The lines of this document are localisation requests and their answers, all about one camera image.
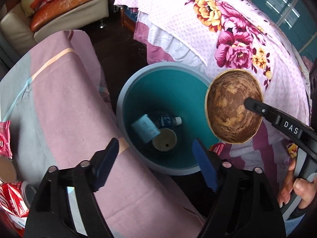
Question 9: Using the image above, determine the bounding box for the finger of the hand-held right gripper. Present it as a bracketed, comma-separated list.
[244, 98, 310, 142]

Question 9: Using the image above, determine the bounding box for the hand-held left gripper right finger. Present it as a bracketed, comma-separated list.
[193, 139, 288, 238]

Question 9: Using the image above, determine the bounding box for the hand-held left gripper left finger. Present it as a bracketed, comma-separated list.
[23, 137, 120, 238]

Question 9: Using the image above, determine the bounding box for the brown wooden bowl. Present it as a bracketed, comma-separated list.
[205, 69, 264, 144]

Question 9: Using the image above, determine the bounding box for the blue plastic bin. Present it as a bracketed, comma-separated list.
[116, 62, 222, 176]

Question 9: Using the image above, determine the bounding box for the red drink can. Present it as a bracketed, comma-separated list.
[15, 180, 37, 210]

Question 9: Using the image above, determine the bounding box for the person's right hand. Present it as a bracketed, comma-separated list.
[277, 159, 317, 210]

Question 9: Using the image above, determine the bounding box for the small red wrapper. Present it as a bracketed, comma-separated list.
[209, 142, 224, 154]

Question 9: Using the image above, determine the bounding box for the light blue tissue pack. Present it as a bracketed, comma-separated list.
[130, 114, 161, 144]

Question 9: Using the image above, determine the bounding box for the beige paper cup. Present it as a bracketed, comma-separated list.
[152, 128, 177, 152]

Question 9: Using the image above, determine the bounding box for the dark blue plastic bottle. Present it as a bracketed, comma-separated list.
[154, 111, 182, 129]

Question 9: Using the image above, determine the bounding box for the pink grey tablecloth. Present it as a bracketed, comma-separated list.
[0, 30, 206, 238]

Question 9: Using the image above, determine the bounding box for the brown round lid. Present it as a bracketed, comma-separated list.
[0, 156, 18, 182]

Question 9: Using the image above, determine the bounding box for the red snack packet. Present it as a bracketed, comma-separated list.
[0, 120, 13, 159]

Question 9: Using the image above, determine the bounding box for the crushed red can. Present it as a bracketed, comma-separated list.
[0, 182, 30, 237]

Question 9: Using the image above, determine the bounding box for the pink floral blanket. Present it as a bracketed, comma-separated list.
[113, 0, 311, 199]

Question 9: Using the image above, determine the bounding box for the cream leather sofa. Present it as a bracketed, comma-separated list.
[0, 0, 109, 55]

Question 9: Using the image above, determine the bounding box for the orange seat cushion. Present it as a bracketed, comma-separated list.
[30, 0, 109, 33]

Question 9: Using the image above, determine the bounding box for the cream printed pillow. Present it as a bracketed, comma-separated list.
[20, 0, 47, 18]

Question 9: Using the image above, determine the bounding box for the teal window frame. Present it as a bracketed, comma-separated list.
[250, 0, 317, 55]

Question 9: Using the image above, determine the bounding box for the wooden bed frame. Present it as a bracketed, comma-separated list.
[120, 5, 137, 33]

